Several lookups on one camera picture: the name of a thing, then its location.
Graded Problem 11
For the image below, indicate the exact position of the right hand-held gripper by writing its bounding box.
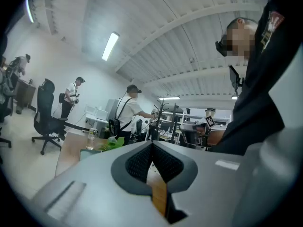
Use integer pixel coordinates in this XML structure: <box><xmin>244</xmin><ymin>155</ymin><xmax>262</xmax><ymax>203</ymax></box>
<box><xmin>179</xmin><ymin>116</ymin><xmax>215</xmax><ymax>135</ymax></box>

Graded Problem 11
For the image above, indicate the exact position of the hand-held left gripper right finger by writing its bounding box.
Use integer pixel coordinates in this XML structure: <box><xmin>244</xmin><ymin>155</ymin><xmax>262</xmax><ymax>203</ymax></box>
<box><xmin>151</xmin><ymin>140</ymin><xmax>246</xmax><ymax>227</ymax></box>

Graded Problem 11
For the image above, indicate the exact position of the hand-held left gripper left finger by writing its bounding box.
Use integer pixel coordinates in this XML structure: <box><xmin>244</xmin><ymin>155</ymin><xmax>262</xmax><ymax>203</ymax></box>
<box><xmin>30</xmin><ymin>140</ymin><xmax>166</xmax><ymax>227</ymax></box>

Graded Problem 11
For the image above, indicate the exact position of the grey tray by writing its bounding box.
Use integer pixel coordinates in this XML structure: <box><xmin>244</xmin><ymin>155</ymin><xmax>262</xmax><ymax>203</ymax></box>
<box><xmin>79</xmin><ymin>148</ymin><xmax>103</xmax><ymax>162</ymax></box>

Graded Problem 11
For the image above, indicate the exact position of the person's right forearm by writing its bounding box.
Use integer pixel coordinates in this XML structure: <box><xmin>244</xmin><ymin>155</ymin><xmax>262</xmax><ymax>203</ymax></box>
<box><xmin>207</xmin><ymin>129</ymin><xmax>227</xmax><ymax>146</ymax></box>

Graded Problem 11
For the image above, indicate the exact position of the black coat rack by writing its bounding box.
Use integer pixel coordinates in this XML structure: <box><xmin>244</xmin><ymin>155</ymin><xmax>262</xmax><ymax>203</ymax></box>
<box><xmin>153</xmin><ymin>98</ymin><xmax>170</xmax><ymax>141</ymax></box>

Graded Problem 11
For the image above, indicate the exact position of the clear plastic water bottle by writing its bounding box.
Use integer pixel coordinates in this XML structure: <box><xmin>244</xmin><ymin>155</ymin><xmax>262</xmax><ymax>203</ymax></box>
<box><xmin>85</xmin><ymin>128</ymin><xmax>98</xmax><ymax>150</ymax></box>

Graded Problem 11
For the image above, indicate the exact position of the person's black shirt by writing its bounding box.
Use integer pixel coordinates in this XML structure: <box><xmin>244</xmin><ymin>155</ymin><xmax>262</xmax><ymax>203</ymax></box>
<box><xmin>209</xmin><ymin>0</ymin><xmax>303</xmax><ymax>156</ymax></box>

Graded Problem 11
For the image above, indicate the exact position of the black chest-mounted screen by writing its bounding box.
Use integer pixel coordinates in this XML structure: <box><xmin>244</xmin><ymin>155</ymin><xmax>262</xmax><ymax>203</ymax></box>
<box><xmin>229</xmin><ymin>65</ymin><xmax>245</xmax><ymax>92</ymax></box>

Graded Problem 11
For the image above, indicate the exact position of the clear plastic box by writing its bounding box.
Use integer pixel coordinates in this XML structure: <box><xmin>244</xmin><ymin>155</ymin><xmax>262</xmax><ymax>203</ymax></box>
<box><xmin>84</xmin><ymin>104</ymin><xmax>109</xmax><ymax>121</ymax></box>

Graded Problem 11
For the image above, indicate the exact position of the white tall cabinet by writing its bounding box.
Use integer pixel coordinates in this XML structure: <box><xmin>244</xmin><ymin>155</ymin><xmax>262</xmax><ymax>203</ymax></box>
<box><xmin>105</xmin><ymin>98</ymin><xmax>119</xmax><ymax>121</ymax></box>

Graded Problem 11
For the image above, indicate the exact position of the black office chair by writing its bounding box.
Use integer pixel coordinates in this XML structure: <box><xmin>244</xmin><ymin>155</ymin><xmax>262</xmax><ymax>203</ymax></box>
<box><xmin>0</xmin><ymin>136</ymin><xmax>12</xmax><ymax>149</ymax></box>
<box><xmin>31</xmin><ymin>78</ymin><xmax>69</xmax><ymax>156</ymax></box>

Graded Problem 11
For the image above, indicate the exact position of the person's head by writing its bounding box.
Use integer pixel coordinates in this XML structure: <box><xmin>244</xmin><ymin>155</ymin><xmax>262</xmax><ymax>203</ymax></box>
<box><xmin>226</xmin><ymin>17</ymin><xmax>258</xmax><ymax>61</ymax></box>

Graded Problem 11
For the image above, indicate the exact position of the brown wooden cabinet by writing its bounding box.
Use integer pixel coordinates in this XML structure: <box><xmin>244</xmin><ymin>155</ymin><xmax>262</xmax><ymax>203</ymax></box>
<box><xmin>14</xmin><ymin>78</ymin><xmax>36</xmax><ymax>109</ymax></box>

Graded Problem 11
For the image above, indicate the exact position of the long ceiling light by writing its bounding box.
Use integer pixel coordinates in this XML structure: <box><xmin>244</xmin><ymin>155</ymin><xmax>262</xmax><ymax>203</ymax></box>
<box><xmin>25</xmin><ymin>0</ymin><xmax>35</xmax><ymax>24</ymax></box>
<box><xmin>101</xmin><ymin>31</ymin><xmax>120</xmax><ymax>62</ymax></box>

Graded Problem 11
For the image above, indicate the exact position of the black head-worn camera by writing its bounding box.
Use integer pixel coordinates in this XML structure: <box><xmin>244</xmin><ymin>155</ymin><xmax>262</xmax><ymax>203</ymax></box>
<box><xmin>214</xmin><ymin>34</ymin><xmax>228</xmax><ymax>57</ymax></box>

